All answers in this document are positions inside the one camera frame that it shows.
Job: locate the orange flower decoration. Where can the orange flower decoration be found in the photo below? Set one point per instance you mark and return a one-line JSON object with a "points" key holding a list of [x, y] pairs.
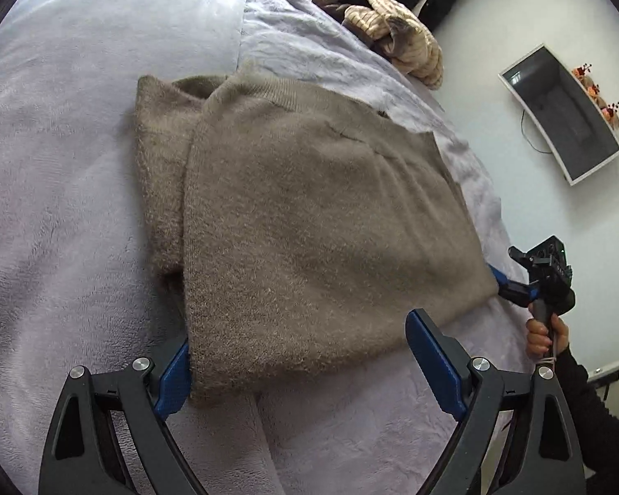
{"points": [[610, 111]]}

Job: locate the brown knit sweater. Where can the brown knit sweater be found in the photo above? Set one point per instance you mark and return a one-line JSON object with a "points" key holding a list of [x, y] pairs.
{"points": [[299, 225]]}

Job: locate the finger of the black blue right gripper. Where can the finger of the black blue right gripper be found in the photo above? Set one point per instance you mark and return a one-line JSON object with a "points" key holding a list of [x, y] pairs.
{"points": [[519, 294]]}

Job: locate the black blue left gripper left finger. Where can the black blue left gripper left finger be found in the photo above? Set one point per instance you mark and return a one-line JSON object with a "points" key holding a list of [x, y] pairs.
{"points": [[82, 454]]}

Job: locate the black sleeve right forearm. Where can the black sleeve right forearm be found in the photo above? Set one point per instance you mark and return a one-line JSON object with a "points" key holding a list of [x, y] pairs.
{"points": [[597, 429]]}

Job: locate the lavender fleece blanket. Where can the lavender fleece blanket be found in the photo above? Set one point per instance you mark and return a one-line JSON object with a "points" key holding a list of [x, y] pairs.
{"points": [[74, 281]]}

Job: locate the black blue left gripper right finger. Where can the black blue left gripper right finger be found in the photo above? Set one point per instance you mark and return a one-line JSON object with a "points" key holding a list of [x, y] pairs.
{"points": [[541, 454]]}

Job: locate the person's right hand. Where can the person's right hand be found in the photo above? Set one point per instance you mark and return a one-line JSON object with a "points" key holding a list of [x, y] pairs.
{"points": [[544, 342]]}

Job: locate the tan striped clothes pile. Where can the tan striped clothes pile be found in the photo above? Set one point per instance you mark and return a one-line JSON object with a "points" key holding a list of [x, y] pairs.
{"points": [[391, 30]]}

